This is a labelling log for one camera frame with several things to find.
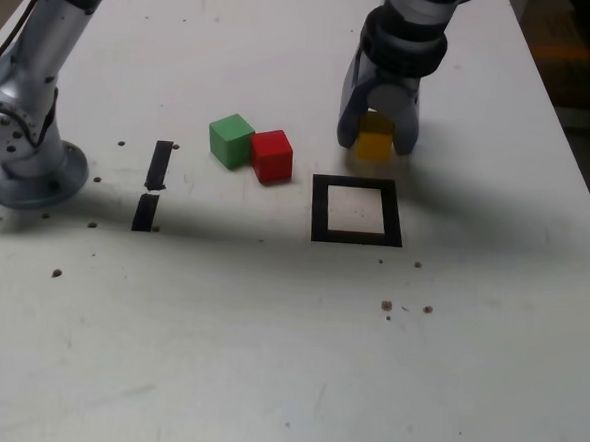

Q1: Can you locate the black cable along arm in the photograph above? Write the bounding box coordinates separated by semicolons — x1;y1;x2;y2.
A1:
0;0;45;80

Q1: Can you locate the green cube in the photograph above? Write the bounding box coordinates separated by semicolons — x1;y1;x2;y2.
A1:
206;112;258;172

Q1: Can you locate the red cube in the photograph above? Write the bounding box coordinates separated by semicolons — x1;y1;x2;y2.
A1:
248;127;296;188

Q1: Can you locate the black tape strip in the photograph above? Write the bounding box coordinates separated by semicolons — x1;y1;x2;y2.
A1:
130;138;176;234

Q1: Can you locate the yellow cube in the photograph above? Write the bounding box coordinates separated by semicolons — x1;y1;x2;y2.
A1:
353;110;397;164

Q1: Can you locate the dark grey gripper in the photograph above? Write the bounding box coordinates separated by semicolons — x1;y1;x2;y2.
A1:
334;42;428;158

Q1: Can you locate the black tape square outline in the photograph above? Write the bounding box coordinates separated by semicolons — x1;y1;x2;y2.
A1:
308;173;408;249

